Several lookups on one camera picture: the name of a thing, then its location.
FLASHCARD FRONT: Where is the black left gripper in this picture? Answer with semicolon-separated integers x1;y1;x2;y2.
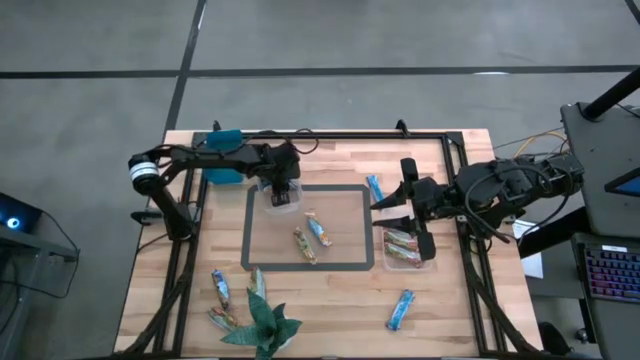
259;142;302;207

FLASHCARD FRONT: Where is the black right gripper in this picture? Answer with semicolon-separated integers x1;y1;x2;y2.
370;157;459;262

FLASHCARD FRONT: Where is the light blue granola bar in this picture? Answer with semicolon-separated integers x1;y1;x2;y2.
366;173;386;204
386;288;416;332

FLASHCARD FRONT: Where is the blue orange granola bar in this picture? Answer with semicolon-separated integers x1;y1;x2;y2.
305;213;334;249

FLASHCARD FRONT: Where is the green yellow granola bar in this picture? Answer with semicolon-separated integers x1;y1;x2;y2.
292;227;319;266

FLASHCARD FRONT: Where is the clear plastic bin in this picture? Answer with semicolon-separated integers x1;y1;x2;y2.
380;212;435;273

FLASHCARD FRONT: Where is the dark-bordered rectangular mat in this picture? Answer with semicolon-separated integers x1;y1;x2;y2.
240;183;376;273

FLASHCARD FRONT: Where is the blue plastic bin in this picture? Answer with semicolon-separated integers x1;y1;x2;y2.
202;128;246;185

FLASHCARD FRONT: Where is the green potted plant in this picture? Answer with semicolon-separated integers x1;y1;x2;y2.
219;287;304;360

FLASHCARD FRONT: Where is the black caster wheel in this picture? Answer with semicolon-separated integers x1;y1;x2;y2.
538;321;571;357

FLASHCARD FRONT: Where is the grey desk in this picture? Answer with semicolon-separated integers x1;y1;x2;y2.
559;102;640;239

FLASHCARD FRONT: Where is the black screen with blue display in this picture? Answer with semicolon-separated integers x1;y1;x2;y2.
603;167;640;199

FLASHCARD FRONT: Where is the grey metal stand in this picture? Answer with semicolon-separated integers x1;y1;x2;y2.
0;219;81;360

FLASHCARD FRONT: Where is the black pole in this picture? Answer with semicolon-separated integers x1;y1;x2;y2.
582;67;640;121

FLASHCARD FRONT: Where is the black computer with blue light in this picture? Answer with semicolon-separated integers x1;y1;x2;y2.
0;192;44;235

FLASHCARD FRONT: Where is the clear bin with handle cutout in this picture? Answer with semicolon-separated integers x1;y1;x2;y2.
254;174;305;217

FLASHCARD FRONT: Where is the black aluminium table frame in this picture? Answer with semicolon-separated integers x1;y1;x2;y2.
114;128;544;359

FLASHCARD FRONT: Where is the yellow cable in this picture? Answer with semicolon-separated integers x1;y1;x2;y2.
514;132;569;159

